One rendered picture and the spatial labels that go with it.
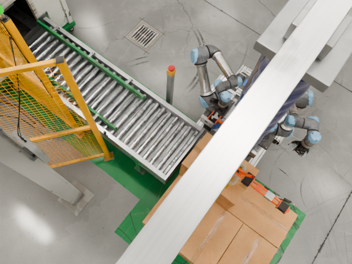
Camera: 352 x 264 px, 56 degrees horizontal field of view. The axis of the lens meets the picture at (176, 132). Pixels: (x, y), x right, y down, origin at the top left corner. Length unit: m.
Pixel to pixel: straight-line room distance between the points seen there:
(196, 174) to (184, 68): 3.75
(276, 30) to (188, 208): 0.76
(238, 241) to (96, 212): 1.60
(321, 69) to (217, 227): 2.36
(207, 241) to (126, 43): 2.84
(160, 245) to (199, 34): 4.24
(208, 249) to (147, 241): 2.56
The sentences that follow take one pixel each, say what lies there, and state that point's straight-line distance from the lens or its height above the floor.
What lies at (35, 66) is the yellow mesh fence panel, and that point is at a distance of 2.18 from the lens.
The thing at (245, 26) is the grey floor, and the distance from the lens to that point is 5.07.
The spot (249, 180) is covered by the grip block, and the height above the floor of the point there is 1.20.
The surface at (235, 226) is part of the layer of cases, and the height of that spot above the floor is 0.54.
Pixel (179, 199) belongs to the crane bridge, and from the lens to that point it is 0.80.
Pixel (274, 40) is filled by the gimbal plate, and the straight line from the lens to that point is 1.27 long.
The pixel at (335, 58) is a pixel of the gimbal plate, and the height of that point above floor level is 2.87.
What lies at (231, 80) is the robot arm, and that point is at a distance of 2.61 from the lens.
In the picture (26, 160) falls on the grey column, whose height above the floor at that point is 1.64.
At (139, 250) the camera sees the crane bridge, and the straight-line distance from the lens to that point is 0.79.
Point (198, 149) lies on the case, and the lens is 3.06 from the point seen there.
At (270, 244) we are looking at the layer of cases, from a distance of 3.47.
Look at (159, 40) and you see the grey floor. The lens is 4.75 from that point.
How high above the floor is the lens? 3.84
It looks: 69 degrees down
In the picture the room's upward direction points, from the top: 8 degrees clockwise
